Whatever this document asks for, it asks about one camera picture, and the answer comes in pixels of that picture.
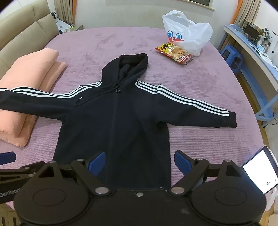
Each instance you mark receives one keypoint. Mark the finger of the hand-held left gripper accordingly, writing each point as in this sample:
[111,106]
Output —
[19,171]
[7,158]

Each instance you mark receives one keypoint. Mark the window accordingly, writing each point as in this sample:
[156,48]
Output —
[202,3]

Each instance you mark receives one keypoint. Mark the orange-edged curtain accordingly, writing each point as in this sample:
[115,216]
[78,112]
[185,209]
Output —
[243,13]

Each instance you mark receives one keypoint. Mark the yellow red snack packet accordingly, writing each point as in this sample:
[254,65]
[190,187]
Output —
[173,52]

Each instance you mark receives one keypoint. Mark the flower bouquet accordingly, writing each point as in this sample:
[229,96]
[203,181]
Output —
[266,37]

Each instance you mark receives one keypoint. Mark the white plastic bag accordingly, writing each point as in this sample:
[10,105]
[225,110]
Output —
[191,32]

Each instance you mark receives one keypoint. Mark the wooden nightstand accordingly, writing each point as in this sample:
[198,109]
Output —
[76,27]

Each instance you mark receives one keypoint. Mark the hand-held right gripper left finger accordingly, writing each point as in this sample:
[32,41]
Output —
[98,163]

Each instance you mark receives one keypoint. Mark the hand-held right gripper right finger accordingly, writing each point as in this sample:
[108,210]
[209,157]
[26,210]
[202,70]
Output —
[182,162]

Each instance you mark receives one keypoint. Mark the white paper bag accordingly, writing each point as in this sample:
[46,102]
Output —
[62,25]

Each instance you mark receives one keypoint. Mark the tablet with white screen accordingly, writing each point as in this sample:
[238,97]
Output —
[260,171]

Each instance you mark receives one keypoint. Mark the beige curtain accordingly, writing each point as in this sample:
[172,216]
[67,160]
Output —
[64,10]

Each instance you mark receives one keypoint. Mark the papers on desk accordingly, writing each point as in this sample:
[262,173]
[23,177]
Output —
[267,58]

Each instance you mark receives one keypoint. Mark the blue and white desk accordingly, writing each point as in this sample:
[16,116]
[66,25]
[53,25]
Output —
[249,56]

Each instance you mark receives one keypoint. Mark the blue plastic stool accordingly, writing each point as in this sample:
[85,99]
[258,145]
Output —
[231,56]

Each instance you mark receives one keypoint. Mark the folded pink blanket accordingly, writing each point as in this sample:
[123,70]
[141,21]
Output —
[32,71]

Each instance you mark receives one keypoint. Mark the black hoodie with white stripes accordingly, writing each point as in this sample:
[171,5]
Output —
[121,121]

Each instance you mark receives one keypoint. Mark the beige padded headboard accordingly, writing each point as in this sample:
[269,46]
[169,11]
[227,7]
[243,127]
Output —
[19,28]

